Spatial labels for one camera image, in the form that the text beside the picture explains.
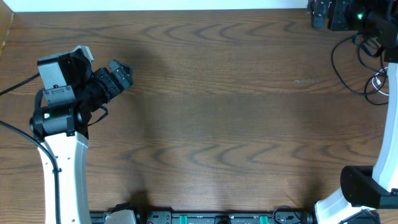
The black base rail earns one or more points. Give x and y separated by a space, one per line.
280 216

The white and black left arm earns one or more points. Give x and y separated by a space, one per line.
63 109

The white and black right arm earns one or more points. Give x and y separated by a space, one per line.
365 189

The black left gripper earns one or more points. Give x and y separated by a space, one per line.
111 82

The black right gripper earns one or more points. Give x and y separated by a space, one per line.
337 21

